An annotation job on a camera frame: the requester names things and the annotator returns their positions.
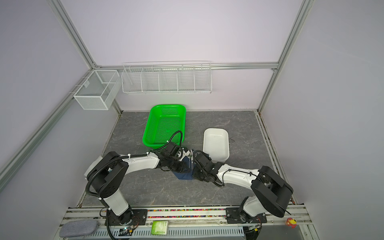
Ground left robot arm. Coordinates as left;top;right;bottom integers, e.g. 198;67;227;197
85;131;191;225

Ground white ceramic dish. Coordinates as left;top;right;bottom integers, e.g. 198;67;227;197
203;128;230;163

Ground dark blue paper napkin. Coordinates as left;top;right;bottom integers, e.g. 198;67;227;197
173;150;197;180

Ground grey cloth pad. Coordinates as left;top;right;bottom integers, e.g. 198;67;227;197
59;220;99;238

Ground white wire shelf rack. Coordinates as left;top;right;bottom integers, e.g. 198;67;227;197
122;61;213;94

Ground green plastic basket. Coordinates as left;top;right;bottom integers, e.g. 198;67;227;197
143;105;187;149

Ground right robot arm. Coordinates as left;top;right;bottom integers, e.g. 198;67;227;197
193;151;294;224

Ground white mesh box basket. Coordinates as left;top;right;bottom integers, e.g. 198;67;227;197
74;70;122;111

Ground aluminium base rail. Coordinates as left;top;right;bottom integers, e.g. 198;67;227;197
55;205;319;240

